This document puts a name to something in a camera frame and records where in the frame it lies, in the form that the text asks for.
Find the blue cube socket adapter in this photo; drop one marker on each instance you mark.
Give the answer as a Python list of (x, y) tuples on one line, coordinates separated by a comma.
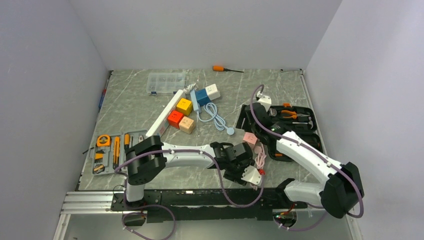
[(202, 97)]

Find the orange tape measure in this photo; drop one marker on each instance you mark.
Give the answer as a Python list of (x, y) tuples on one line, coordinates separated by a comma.
[(103, 140)]

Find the grey tool tray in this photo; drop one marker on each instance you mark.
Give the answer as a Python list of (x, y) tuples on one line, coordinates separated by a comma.
[(106, 159)]

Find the red cube socket adapter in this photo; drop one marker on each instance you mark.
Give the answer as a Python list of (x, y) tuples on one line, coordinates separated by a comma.
[(174, 118)]

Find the black tool case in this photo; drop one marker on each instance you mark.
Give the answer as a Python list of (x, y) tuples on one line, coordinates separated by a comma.
[(305, 130)]

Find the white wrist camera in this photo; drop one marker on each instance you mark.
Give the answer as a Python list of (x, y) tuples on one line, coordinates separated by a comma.
[(252, 175), (265, 101)]

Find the yellow cube socket adapter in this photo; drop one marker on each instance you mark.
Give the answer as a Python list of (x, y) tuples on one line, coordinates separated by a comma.
[(184, 106)]

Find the beige cube socket adapter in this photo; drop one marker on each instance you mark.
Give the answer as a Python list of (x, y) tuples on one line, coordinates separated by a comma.
[(187, 125)]

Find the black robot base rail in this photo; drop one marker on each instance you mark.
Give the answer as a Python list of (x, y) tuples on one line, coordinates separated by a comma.
[(203, 204)]

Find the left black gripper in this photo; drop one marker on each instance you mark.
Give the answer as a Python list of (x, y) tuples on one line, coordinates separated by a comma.
[(237, 178)]

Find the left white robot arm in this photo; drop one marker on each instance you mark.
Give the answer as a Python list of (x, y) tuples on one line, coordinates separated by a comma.
[(145, 160)]

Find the clear plastic organizer box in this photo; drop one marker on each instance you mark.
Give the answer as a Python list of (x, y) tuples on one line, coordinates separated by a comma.
[(162, 83)]

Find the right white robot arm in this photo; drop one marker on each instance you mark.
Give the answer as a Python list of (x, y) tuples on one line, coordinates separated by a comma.
[(339, 189)]

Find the white power strip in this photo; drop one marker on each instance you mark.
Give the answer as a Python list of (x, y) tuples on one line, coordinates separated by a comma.
[(161, 123)]

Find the white cube socket adapter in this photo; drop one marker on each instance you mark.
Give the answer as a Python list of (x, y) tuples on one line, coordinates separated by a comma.
[(212, 92)]

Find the pink cube socket adapter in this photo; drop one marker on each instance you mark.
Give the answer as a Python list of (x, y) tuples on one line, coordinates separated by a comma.
[(250, 138)]

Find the light blue power strip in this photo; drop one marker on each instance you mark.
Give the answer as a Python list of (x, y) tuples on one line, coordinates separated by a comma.
[(195, 104)]

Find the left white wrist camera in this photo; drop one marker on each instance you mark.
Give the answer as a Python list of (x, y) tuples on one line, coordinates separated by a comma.
[(252, 175)]

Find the blue red pen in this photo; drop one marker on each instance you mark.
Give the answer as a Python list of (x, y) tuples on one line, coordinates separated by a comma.
[(102, 96)]

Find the orange handled screwdriver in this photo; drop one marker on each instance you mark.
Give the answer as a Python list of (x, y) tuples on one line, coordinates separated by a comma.
[(218, 68)]

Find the orange pliers in case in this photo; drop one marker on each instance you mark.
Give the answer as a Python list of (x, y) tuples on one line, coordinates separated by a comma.
[(294, 116)]

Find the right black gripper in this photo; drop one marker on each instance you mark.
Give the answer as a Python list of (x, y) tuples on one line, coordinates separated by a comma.
[(241, 120)]

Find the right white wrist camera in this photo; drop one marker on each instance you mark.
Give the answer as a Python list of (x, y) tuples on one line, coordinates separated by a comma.
[(265, 101)]

